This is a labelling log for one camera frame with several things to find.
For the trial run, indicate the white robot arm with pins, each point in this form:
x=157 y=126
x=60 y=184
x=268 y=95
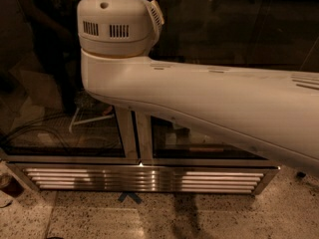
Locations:
x=273 y=114

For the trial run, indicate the small white block inside fridge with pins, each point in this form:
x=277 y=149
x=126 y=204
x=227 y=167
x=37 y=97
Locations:
x=170 y=139

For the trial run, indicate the stainless glass door refrigerator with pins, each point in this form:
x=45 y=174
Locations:
x=57 y=136

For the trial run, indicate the blue tape floor marker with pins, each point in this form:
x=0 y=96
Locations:
x=134 y=197

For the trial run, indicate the black caster wheel cart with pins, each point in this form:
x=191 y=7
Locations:
x=300 y=174

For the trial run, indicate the brown object at left edge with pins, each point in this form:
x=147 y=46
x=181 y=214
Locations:
x=10 y=186

